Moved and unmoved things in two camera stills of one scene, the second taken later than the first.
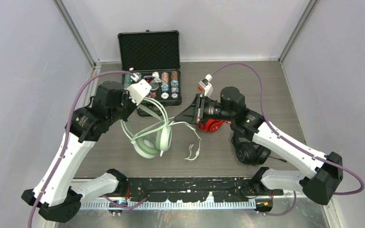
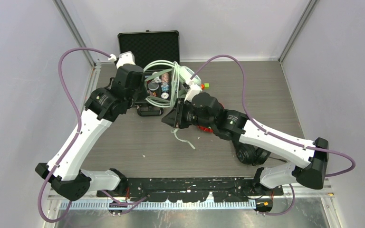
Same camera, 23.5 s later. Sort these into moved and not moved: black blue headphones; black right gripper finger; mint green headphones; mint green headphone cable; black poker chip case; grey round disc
Moved: mint green headphones; mint green headphone cable; black right gripper finger
Not moved: black blue headphones; black poker chip case; grey round disc
